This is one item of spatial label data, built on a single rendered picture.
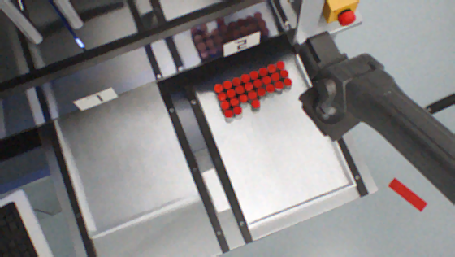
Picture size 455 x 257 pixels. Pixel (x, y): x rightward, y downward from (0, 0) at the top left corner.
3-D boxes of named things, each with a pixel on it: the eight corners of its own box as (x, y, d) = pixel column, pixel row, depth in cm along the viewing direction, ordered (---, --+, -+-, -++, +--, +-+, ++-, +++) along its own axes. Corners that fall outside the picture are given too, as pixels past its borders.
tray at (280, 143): (197, 96, 131) (196, 91, 127) (296, 59, 132) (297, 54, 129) (249, 228, 122) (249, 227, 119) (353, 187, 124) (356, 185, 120)
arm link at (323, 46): (331, 97, 76) (383, 75, 77) (296, 28, 78) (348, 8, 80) (313, 120, 87) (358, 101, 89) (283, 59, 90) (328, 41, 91)
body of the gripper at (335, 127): (325, 78, 97) (331, 64, 90) (361, 122, 95) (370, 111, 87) (296, 99, 96) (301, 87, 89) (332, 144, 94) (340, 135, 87)
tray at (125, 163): (51, 106, 131) (46, 102, 128) (151, 69, 133) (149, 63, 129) (93, 238, 122) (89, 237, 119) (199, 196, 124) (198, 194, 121)
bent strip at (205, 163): (196, 157, 127) (193, 151, 121) (207, 152, 127) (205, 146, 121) (218, 212, 123) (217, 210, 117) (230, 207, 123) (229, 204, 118)
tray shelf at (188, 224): (35, 116, 132) (32, 114, 131) (295, 18, 137) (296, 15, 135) (93, 306, 120) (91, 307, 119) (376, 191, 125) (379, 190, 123)
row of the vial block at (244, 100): (219, 108, 129) (218, 102, 125) (288, 82, 131) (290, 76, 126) (223, 116, 129) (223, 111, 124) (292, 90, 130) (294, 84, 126)
